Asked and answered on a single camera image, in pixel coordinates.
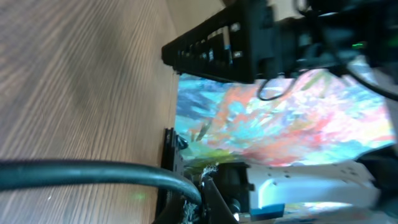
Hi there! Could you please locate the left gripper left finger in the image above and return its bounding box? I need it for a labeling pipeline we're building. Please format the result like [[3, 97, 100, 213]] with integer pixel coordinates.
[[152, 183, 202, 224]]

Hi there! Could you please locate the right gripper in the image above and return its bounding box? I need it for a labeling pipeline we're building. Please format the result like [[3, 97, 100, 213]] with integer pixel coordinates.
[[267, 12, 351, 78]]

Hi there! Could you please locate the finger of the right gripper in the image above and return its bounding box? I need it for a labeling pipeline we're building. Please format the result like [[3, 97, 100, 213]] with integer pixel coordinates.
[[161, 0, 274, 83]]

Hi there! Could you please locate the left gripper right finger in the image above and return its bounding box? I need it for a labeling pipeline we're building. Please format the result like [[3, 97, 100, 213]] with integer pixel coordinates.
[[200, 166, 238, 224]]

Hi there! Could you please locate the black usb cable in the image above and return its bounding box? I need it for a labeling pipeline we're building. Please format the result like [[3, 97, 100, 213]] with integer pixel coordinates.
[[0, 159, 203, 206]]

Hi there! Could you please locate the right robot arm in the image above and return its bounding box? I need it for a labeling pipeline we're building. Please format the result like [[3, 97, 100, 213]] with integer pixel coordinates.
[[161, 0, 397, 84]]

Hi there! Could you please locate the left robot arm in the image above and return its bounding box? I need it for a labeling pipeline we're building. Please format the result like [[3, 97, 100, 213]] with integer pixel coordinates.
[[155, 146, 397, 223]]

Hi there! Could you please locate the colourful painted backdrop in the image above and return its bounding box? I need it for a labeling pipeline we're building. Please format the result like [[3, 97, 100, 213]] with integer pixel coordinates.
[[175, 69, 397, 169]]

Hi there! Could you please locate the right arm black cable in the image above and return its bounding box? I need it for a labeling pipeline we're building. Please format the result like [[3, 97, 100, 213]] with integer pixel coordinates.
[[256, 55, 398, 102]]

